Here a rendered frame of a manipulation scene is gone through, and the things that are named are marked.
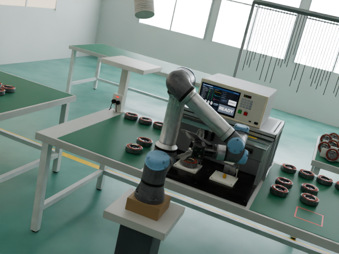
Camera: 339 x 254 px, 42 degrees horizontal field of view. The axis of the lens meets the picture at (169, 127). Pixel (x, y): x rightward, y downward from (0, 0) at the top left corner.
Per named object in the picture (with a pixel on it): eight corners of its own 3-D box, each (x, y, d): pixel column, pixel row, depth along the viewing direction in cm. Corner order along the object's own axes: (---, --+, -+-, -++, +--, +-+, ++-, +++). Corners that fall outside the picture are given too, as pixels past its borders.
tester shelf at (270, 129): (274, 142, 266) (276, 135, 264) (172, 109, 286) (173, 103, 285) (283, 127, 306) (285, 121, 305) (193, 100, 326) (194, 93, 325)
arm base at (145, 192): (154, 208, 208) (159, 189, 206) (128, 196, 214) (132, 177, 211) (169, 198, 222) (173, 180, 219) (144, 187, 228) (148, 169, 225)
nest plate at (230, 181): (232, 187, 263) (232, 185, 263) (209, 179, 267) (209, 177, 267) (237, 179, 277) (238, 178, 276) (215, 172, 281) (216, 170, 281)
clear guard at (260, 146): (261, 162, 245) (264, 152, 243) (221, 148, 252) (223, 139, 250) (270, 148, 274) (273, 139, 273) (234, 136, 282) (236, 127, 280)
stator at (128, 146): (141, 155, 285) (143, 150, 284) (124, 152, 284) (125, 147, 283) (142, 149, 295) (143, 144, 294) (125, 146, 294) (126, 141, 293)
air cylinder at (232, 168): (233, 175, 282) (235, 168, 280) (222, 171, 284) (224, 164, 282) (235, 173, 286) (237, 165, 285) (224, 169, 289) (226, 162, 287)
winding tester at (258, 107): (259, 128, 270) (269, 97, 264) (194, 108, 283) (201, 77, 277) (269, 117, 306) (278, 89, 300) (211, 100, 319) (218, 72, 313)
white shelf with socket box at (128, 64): (132, 128, 334) (144, 70, 321) (91, 114, 345) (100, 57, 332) (151, 120, 366) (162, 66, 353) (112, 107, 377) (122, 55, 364)
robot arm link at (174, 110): (145, 171, 222) (169, 66, 206) (153, 161, 236) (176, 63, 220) (167, 178, 220) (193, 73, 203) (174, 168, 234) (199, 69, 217)
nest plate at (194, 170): (194, 174, 270) (195, 172, 270) (172, 166, 275) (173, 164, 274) (202, 167, 284) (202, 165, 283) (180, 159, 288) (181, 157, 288)
